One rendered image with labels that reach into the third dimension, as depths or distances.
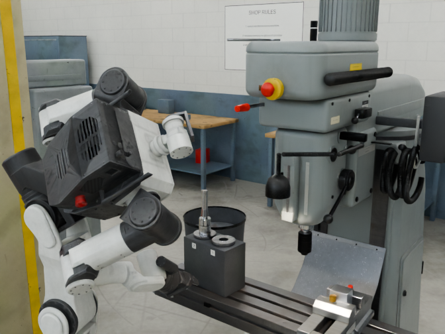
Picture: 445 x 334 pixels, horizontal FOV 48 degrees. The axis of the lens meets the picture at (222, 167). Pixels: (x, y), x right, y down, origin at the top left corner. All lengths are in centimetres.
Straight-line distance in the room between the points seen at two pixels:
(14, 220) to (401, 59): 438
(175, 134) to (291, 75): 36
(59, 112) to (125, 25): 681
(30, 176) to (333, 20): 109
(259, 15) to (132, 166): 553
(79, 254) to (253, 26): 564
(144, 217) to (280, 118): 53
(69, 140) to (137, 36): 682
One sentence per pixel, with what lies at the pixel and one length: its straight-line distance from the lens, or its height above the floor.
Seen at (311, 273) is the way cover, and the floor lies 97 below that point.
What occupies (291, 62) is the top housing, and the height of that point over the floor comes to 183.
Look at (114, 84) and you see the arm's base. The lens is 151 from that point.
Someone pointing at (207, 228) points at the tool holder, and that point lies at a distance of 195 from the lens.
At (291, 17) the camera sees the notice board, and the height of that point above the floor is 219.
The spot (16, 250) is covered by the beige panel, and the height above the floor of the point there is 78.
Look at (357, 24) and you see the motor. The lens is 175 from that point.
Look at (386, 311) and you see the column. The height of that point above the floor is 85.
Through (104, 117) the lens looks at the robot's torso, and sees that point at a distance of 136.
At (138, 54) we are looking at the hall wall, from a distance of 820.
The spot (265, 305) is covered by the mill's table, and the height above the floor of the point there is 96.
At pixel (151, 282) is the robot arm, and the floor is 118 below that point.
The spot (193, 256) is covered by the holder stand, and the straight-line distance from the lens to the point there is 198.
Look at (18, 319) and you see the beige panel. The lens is 318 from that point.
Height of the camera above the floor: 188
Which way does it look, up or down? 14 degrees down
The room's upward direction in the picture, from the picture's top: straight up
